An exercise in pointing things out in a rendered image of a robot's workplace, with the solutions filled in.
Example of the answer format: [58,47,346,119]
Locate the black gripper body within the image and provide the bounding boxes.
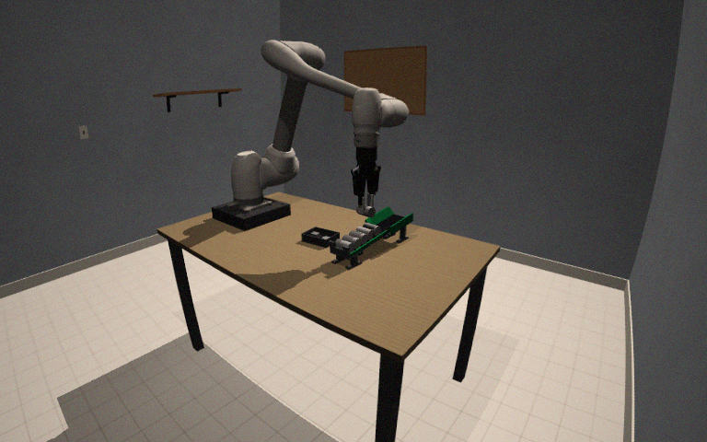
[356,146,377,176]

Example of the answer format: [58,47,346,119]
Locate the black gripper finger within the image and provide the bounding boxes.
[351,167,369,215]
[366,166,381,207]

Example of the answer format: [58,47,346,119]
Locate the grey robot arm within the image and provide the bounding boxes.
[226,41,409,213]

